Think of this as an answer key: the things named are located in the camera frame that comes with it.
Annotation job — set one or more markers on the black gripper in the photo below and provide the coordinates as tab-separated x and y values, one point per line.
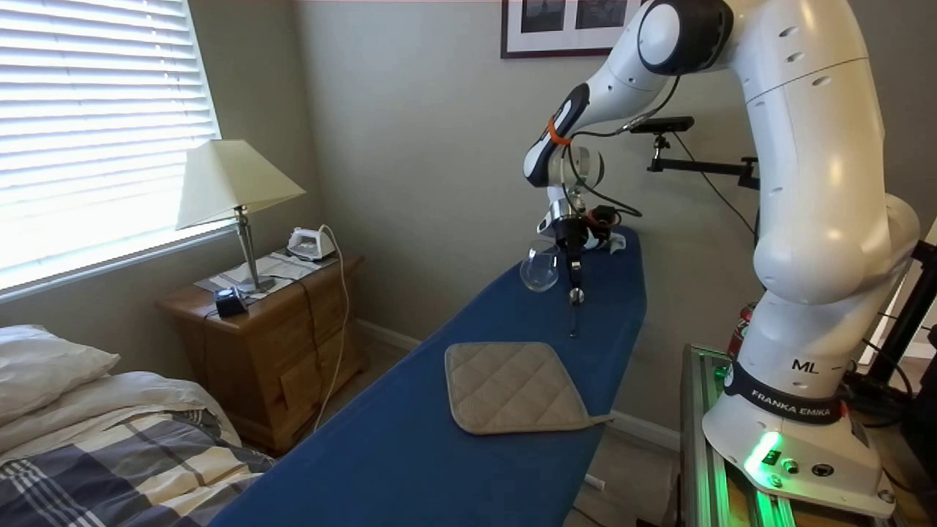
576	235

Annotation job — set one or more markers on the silver metal spoon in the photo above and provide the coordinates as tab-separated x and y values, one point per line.
579	296

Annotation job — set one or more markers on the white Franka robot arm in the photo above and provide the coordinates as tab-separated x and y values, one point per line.
829	194

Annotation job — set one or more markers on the clear drinking glass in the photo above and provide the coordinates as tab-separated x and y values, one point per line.
540	277

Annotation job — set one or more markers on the grey quilted pot holder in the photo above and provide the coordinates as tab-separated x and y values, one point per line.
507	386

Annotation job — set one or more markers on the red cola can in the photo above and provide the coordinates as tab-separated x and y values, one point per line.
740	337

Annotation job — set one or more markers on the metal robot stand green light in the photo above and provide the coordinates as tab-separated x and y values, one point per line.
704	459

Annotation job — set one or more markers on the blue ironing board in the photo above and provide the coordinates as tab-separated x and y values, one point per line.
412	459

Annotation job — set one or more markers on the white clothes iron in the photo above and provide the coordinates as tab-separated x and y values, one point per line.
312	244

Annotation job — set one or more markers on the white papers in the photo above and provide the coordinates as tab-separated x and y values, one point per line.
280	268

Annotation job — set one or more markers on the wooden nightstand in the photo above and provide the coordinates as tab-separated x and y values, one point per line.
264	361

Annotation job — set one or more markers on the black metal stand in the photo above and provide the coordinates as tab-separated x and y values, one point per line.
911	311

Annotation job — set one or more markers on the small black alarm clock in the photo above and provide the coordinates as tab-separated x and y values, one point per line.
229	304

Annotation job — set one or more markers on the table lamp cream shade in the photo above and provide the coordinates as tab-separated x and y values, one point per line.
234	178

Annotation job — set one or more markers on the white bed blanket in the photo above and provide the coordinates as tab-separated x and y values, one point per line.
126	397

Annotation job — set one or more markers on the white window blinds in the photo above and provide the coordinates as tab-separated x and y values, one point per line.
98	119

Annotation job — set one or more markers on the plaid blue duvet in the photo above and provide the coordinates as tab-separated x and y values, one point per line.
98	478

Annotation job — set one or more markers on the white pillow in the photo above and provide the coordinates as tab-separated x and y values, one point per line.
44	367

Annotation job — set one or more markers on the black stereo camera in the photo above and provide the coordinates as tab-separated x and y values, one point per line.
662	124

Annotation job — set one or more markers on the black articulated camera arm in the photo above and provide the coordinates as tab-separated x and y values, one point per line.
712	169

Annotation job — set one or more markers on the black framed wall picture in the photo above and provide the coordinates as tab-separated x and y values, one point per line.
557	24

